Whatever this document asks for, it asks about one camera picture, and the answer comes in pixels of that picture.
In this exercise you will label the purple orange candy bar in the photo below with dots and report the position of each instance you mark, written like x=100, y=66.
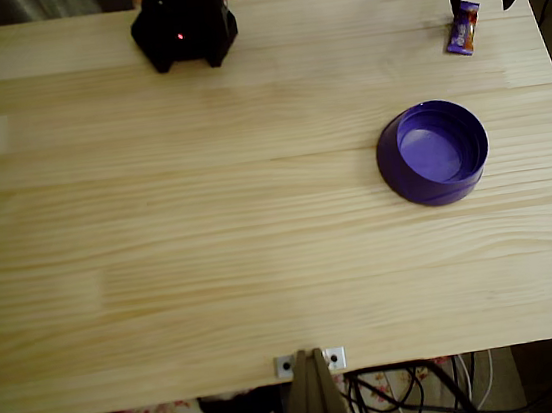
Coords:
x=463, y=30

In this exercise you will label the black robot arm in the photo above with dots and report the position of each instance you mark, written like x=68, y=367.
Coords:
x=173, y=27

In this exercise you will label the purple plastic bowl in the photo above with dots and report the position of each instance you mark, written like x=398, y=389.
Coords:
x=404, y=185

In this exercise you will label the silver metal bracket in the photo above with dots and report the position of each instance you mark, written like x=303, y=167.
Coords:
x=283, y=367

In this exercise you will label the olive camera stand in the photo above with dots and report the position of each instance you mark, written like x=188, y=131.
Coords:
x=313, y=403

